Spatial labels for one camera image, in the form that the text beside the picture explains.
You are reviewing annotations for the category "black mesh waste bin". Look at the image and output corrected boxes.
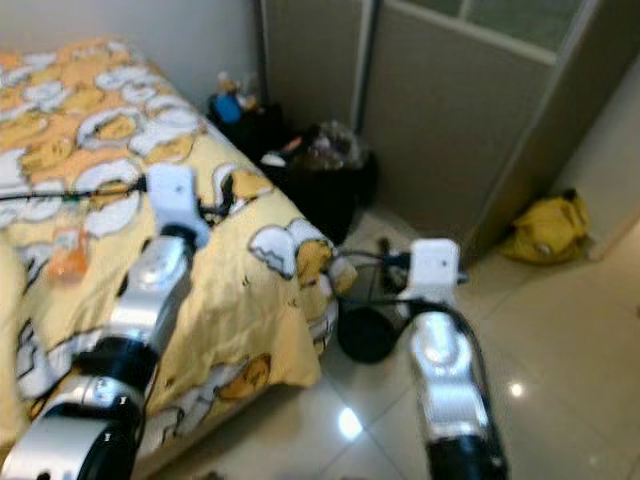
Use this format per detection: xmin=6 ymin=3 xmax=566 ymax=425
xmin=335 ymin=262 xmax=411 ymax=365

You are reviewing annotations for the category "black full trash bin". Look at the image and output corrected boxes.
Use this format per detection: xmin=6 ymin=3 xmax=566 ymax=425
xmin=260 ymin=120 xmax=381 ymax=246

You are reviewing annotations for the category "yellow egg print duvet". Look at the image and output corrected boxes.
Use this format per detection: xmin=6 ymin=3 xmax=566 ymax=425
xmin=0 ymin=38 xmax=346 ymax=471

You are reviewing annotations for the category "grey wardrobe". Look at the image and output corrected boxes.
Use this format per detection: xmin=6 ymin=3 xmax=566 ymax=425
xmin=258 ymin=0 xmax=640 ymax=263

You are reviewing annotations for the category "yellow bag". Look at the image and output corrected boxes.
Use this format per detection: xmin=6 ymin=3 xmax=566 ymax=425
xmin=500 ymin=190 xmax=593 ymax=267

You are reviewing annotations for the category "clear orange bottle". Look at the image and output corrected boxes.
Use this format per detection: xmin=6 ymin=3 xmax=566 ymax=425
xmin=48 ymin=222 xmax=91 ymax=286

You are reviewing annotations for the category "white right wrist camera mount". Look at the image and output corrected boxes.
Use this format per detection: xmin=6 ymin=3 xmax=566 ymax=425
xmin=400 ymin=238 xmax=463 ymax=303

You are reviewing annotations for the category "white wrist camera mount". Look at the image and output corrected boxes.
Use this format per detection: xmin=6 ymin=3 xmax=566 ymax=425
xmin=400 ymin=238 xmax=463 ymax=303
xmin=145 ymin=163 xmax=211 ymax=246

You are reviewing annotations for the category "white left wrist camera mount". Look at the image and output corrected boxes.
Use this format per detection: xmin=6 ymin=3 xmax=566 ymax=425
xmin=145 ymin=163 xmax=211 ymax=246

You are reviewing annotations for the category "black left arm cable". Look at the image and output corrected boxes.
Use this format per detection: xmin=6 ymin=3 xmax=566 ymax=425
xmin=0 ymin=180 xmax=151 ymax=201

